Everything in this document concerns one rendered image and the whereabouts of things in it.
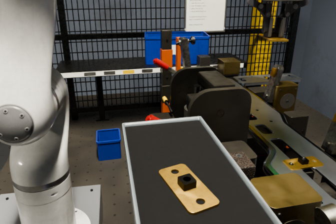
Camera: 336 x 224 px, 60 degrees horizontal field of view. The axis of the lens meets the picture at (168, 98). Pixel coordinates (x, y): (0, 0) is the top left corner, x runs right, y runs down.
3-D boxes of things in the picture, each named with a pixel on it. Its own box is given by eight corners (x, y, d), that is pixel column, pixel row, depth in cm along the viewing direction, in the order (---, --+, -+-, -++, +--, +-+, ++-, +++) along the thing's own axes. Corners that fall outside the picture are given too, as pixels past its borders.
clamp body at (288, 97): (292, 167, 117) (307, 85, 105) (265, 170, 115) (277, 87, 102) (283, 158, 123) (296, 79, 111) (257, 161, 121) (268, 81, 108)
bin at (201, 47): (209, 63, 139) (210, 36, 135) (145, 64, 137) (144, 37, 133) (203, 56, 155) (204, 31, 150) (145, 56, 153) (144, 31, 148)
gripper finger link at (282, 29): (284, 3, 57) (279, 38, 59) (300, 3, 57) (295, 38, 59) (278, 2, 60) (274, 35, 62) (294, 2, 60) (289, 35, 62)
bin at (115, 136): (122, 158, 122) (121, 139, 119) (97, 161, 120) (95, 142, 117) (120, 145, 132) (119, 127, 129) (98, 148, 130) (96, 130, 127)
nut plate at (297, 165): (313, 156, 69) (314, 152, 69) (324, 165, 66) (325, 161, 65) (281, 161, 68) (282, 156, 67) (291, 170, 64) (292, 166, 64)
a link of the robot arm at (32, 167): (3, 194, 59) (-22, 83, 51) (30, 147, 76) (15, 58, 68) (64, 190, 61) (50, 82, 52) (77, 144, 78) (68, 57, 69)
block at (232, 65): (234, 132, 145) (240, 61, 132) (219, 133, 143) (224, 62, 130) (227, 125, 152) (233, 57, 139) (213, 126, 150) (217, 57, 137)
